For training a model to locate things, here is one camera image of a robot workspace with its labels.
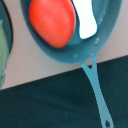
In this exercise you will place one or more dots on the grey frying pan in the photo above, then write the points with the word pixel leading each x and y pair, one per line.
pixel 83 51

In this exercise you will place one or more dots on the white toy fish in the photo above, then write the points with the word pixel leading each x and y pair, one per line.
pixel 88 25

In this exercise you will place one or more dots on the red toy sausage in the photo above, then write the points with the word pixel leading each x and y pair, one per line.
pixel 53 20

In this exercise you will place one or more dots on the pink stove board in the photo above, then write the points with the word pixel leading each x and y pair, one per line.
pixel 28 63

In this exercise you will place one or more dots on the woven beige placemat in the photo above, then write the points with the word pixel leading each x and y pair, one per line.
pixel 4 53

